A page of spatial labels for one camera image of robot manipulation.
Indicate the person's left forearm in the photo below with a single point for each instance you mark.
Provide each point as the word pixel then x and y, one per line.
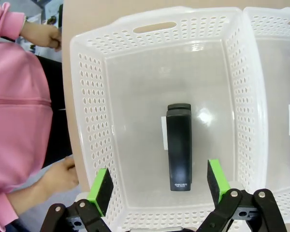
pixel 4 19

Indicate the person's black trousers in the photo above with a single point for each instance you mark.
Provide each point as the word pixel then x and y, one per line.
pixel 55 120

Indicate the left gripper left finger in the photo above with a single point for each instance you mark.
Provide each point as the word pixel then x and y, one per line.
pixel 102 191

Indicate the person in pink hoodie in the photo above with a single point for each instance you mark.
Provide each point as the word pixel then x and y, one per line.
pixel 14 108

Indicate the black stapler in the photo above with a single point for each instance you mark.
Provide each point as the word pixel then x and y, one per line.
pixel 178 145

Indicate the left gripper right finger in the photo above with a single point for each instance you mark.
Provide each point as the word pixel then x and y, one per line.
pixel 220 183

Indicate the person's left hand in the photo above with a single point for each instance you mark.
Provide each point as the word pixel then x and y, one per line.
pixel 42 36

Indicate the person's right forearm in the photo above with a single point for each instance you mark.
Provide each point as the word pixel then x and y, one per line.
pixel 26 195

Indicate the white perforated plastic basket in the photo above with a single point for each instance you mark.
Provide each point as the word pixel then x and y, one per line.
pixel 135 84
pixel 273 72

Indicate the person's right hand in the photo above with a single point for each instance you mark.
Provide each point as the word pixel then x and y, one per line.
pixel 60 176

